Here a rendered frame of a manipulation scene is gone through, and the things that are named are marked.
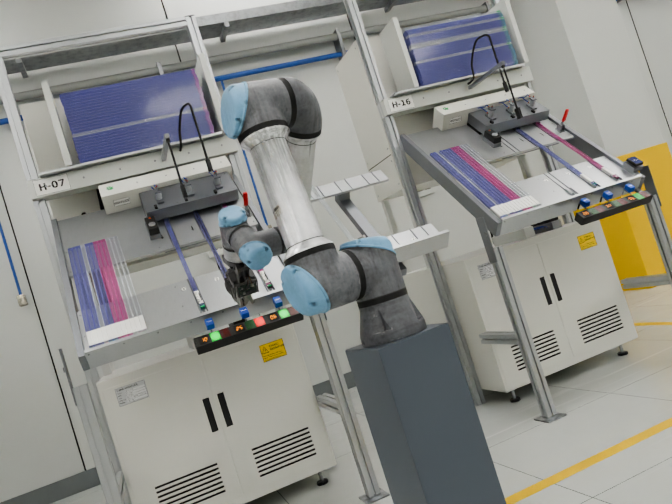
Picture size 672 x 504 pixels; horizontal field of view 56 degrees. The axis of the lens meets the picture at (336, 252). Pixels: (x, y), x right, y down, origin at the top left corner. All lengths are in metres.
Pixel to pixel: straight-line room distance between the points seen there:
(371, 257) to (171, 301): 0.88
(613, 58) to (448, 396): 3.81
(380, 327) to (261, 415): 1.04
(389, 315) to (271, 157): 0.42
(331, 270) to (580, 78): 3.59
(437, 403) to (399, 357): 0.13
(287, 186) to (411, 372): 0.47
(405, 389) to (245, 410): 1.07
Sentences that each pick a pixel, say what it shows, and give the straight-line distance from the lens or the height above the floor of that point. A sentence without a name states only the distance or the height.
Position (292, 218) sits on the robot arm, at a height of 0.86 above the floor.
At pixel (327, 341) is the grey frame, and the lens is 2.08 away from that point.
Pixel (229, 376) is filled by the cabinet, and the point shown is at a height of 0.49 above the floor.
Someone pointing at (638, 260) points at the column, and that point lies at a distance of 4.70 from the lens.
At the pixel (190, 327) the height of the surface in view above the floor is 0.70.
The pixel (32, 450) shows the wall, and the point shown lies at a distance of 4.03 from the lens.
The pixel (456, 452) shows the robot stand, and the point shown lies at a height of 0.29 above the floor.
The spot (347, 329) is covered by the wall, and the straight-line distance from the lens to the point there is 4.15.
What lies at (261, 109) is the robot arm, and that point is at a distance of 1.41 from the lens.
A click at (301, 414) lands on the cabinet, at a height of 0.28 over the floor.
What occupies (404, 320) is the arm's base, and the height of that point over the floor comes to 0.58.
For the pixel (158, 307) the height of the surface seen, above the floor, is 0.79.
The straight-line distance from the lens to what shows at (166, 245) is 2.29.
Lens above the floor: 0.72
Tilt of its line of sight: 2 degrees up
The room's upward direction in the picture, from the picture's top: 18 degrees counter-clockwise
